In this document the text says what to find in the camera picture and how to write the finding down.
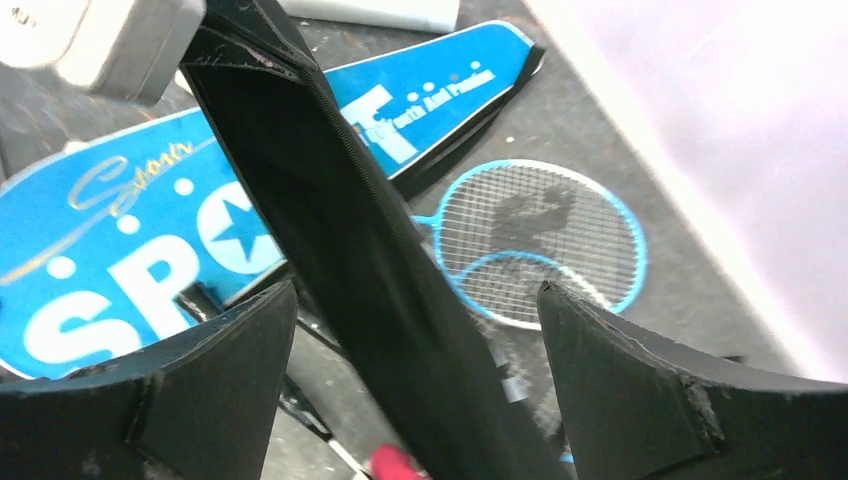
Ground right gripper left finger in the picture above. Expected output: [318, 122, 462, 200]
[1, 282, 297, 479]

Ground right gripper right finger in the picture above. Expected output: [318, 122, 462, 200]
[537, 281, 847, 479]

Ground black Crossway racket bag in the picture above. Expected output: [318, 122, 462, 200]
[181, 1, 566, 479]

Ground white shuttlecock tube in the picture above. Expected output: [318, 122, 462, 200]
[280, 0, 460, 34]

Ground blue badminton racket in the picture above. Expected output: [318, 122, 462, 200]
[454, 250, 611, 331]
[415, 159, 648, 321]

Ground blue Sport racket bag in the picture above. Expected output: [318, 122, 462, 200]
[1, 21, 533, 378]

